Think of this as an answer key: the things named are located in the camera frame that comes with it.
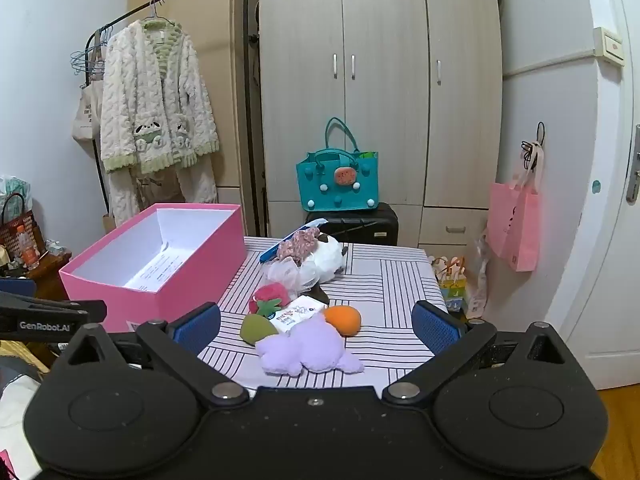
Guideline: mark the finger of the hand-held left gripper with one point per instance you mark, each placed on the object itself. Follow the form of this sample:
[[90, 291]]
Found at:
[[17, 287], [50, 316]]

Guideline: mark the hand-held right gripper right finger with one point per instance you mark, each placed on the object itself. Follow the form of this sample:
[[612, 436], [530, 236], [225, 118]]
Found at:
[[436, 327]]

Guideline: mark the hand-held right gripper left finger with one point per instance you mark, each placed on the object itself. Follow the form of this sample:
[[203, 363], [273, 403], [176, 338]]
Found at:
[[196, 327]]

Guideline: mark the pink cardboard box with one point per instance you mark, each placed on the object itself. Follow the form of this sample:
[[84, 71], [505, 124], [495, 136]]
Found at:
[[200, 280]]

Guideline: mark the green plush toy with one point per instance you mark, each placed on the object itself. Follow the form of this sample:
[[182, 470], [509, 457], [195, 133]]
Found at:
[[256, 331]]

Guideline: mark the pink strawberry plush toy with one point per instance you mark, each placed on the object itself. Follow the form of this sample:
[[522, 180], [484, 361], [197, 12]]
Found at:
[[267, 296]]

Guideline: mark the small white tissue pack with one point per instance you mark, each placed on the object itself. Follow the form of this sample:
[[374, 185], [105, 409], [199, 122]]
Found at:
[[297, 312]]

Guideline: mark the blue wet wipes pack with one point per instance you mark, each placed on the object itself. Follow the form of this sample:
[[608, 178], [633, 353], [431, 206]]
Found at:
[[272, 251]]

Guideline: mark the purple plush toy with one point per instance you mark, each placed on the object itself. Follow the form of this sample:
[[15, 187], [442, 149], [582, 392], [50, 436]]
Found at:
[[310, 350]]

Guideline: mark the white plush toy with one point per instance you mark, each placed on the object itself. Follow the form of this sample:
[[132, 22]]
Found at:
[[327, 260]]

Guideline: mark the pink floral cloth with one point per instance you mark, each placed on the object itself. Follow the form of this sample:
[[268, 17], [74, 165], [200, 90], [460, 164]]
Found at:
[[297, 246]]

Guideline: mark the wooden nightstand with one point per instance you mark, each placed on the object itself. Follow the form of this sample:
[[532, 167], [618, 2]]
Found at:
[[47, 272]]

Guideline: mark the orange drink bottle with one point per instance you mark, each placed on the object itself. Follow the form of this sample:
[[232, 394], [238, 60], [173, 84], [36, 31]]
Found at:
[[27, 250]]

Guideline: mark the colourful gift bag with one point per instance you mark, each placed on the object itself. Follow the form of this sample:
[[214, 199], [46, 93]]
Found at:
[[452, 285]]

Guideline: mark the woven basket bag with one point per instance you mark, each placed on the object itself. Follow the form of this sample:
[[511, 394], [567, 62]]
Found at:
[[12, 232]]

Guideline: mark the clear plastic bag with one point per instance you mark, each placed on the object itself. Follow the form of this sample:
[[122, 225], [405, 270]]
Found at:
[[477, 280]]

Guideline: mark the printed bed blanket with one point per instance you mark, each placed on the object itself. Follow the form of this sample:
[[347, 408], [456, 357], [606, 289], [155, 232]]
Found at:
[[17, 400]]

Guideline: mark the white plastic bag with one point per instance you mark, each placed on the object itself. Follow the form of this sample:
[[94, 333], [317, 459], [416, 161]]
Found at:
[[15, 190]]

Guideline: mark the black suitcase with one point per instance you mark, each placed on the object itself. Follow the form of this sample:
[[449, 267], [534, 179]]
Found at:
[[370, 225]]

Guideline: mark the pink shopping bag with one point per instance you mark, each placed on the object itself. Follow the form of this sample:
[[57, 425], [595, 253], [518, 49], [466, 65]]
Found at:
[[515, 225]]

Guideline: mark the teal handbag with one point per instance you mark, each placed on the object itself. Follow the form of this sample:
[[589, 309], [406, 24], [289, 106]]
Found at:
[[337, 185]]

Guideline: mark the canvas tote bag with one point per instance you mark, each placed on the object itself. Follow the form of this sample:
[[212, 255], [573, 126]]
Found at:
[[85, 117]]

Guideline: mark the white door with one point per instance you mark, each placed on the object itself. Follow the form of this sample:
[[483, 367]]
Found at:
[[565, 185]]

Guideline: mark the beige wardrobe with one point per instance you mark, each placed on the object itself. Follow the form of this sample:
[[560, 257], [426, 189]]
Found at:
[[385, 135]]

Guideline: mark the cream fleece robe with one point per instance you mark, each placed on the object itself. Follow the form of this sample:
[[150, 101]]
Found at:
[[155, 100]]

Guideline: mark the tall beige cabinet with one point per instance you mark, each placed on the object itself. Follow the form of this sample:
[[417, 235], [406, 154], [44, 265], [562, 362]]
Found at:
[[225, 85]]

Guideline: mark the black clothes rack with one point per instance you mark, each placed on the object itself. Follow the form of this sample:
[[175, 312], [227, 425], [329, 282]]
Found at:
[[248, 85]]

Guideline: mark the white wall switch box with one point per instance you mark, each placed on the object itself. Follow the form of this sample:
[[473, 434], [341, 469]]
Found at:
[[610, 45]]

